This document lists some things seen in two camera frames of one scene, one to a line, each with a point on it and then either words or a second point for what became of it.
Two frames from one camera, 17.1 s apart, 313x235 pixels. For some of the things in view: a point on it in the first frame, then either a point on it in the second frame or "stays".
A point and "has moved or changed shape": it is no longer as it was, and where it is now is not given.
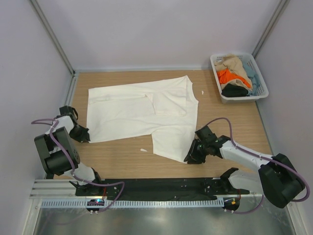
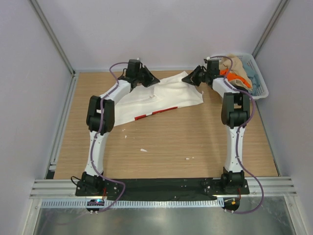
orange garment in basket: x=226 y=75 stays
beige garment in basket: x=234 y=63 stays
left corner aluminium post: x=53 y=35 stays
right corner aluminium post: x=280 y=10 stays
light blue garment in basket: x=253 y=78 stays
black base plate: x=190 y=189 stays
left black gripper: x=81 y=134 -> x=144 y=76
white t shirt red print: x=165 y=110 has moved or changed shape
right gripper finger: x=195 y=158 -> x=195 y=76
